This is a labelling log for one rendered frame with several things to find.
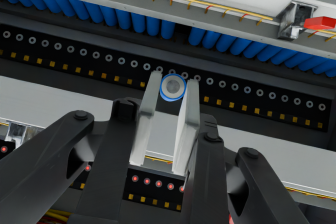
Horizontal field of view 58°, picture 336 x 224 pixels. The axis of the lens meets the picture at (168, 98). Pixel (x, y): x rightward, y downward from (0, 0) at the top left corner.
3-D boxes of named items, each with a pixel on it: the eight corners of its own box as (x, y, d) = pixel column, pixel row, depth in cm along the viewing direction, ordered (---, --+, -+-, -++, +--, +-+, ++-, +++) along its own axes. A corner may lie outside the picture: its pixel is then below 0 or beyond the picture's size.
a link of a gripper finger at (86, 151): (124, 173, 13) (57, 158, 13) (139, 122, 18) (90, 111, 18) (130, 144, 13) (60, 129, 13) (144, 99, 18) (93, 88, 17)
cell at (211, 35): (203, 35, 44) (211, 17, 38) (215, 38, 44) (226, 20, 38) (200, 47, 44) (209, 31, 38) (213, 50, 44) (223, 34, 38)
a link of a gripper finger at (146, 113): (142, 167, 15) (127, 164, 15) (154, 111, 22) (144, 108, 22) (153, 115, 14) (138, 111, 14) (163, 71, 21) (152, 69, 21)
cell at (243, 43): (230, 41, 44) (243, 24, 38) (242, 44, 44) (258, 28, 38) (228, 53, 44) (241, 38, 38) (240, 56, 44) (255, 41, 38)
